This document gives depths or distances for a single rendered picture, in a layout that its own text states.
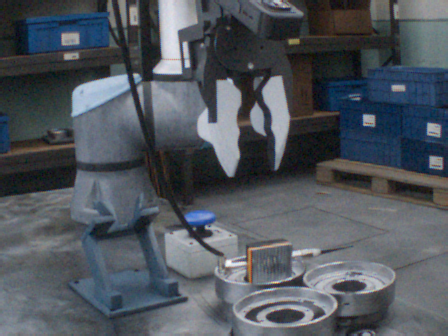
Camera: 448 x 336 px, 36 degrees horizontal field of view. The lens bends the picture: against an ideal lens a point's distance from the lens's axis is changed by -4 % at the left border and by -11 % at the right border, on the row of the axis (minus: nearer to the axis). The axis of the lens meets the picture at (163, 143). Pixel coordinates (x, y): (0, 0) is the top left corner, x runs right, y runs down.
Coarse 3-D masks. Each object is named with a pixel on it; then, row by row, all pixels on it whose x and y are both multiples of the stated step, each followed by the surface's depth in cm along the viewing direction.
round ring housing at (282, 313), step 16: (272, 288) 74; (288, 288) 73; (304, 288) 73; (240, 304) 71; (256, 304) 73; (320, 304) 71; (336, 304) 67; (240, 320) 66; (272, 320) 71; (288, 320) 71; (304, 320) 67; (320, 320) 64
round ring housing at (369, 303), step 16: (320, 272) 79; (336, 272) 80; (368, 272) 78; (384, 272) 76; (336, 288) 77; (352, 288) 77; (368, 288) 73; (384, 288) 70; (352, 304) 70; (368, 304) 70; (384, 304) 71; (368, 320) 71
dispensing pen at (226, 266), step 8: (272, 240) 80; (280, 240) 80; (248, 248) 79; (336, 248) 81; (344, 248) 82; (224, 256) 78; (296, 256) 80; (304, 256) 80; (312, 256) 80; (224, 264) 78; (232, 264) 79; (240, 264) 79; (224, 272) 79; (232, 272) 78; (248, 272) 80
